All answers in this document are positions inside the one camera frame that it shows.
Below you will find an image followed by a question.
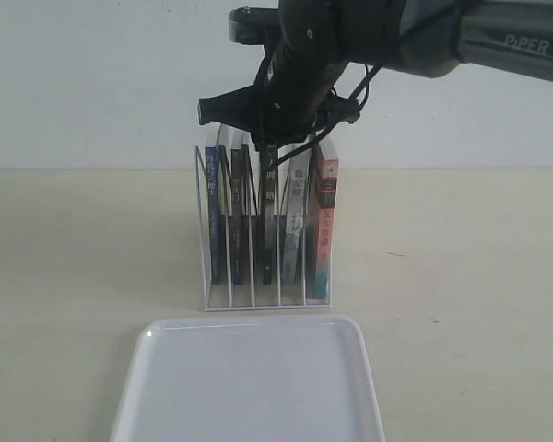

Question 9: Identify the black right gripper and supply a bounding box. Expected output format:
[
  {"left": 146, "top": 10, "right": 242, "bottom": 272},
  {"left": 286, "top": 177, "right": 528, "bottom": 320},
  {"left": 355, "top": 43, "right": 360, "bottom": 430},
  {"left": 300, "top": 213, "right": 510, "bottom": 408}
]
[{"left": 197, "top": 1, "right": 406, "bottom": 154}]

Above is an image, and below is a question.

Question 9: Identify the blue moon sixpence book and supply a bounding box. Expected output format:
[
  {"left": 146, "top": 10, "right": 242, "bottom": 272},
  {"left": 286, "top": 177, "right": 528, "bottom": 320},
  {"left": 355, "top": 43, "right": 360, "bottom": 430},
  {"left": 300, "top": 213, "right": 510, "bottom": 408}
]
[{"left": 204, "top": 124, "right": 225, "bottom": 285}]

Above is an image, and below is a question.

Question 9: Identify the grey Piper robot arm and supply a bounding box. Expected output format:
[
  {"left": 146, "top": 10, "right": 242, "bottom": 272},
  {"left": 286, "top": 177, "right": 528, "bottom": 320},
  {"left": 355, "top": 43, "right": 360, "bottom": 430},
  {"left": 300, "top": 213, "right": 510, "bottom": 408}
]
[{"left": 197, "top": 1, "right": 553, "bottom": 149}]

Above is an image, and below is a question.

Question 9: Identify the dark brown spine book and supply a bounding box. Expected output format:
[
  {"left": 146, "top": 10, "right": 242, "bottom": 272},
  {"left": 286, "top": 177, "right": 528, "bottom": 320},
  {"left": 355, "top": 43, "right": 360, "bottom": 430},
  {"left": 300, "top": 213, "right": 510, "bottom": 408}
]
[{"left": 229, "top": 130, "right": 246, "bottom": 285}]

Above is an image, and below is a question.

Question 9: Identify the grey white spine book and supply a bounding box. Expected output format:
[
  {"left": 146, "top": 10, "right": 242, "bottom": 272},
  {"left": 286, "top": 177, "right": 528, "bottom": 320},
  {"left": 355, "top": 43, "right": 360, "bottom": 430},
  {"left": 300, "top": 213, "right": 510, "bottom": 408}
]
[{"left": 282, "top": 150, "right": 312, "bottom": 285}]

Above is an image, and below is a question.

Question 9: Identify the black grey spine book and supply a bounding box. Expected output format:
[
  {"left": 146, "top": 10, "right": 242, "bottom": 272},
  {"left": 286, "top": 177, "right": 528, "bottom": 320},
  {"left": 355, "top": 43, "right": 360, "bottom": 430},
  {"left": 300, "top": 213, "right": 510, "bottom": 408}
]
[{"left": 259, "top": 145, "right": 277, "bottom": 285}]

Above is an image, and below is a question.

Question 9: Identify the red teal spine book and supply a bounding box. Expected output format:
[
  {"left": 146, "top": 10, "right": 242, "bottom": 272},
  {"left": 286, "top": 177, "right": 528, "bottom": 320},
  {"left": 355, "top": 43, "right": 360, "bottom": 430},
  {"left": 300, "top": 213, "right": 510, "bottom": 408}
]
[{"left": 313, "top": 137, "right": 339, "bottom": 299}]

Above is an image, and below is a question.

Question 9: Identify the white plastic tray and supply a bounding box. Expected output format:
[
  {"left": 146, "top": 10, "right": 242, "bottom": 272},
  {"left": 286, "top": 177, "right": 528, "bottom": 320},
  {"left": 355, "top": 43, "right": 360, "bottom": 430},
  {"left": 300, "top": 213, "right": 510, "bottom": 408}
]
[{"left": 110, "top": 313, "right": 385, "bottom": 441}]

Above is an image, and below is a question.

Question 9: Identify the white wire book rack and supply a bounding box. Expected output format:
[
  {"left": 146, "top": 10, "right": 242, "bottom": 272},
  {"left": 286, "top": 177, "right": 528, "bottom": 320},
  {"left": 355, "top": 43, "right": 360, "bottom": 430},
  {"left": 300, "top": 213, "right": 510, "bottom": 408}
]
[{"left": 194, "top": 123, "right": 332, "bottom": 311}]

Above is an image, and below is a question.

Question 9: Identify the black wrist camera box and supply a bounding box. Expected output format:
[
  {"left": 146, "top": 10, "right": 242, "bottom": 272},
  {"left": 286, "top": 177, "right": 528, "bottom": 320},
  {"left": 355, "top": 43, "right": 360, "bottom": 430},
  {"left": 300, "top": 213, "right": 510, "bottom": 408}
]
[{"left": 229, "top": 6, "right": 281, "bottom": 46}]

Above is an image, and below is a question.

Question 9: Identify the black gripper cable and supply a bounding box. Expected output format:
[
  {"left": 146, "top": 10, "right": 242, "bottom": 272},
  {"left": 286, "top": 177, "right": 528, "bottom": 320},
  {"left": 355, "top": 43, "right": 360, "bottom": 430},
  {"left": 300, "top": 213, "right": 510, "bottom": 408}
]
[{"left": 251, "top": 0, "right": 480, "bottom": 180}]

